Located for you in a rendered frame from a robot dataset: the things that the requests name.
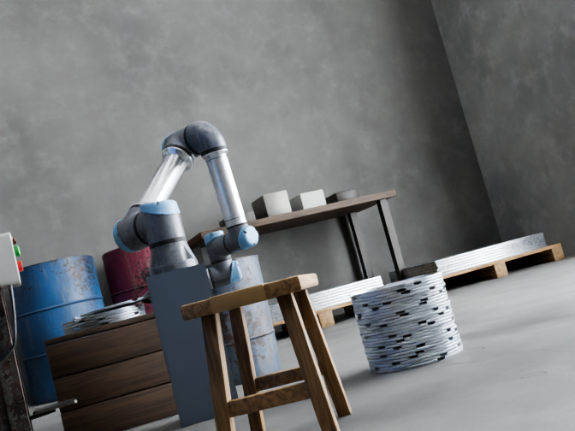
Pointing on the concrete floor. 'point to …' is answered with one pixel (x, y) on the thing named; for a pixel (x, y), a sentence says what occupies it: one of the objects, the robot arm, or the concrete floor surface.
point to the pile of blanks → (407, 326)
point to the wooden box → (112, 375)
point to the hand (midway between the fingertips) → (145, 298)
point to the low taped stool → (222, 416)
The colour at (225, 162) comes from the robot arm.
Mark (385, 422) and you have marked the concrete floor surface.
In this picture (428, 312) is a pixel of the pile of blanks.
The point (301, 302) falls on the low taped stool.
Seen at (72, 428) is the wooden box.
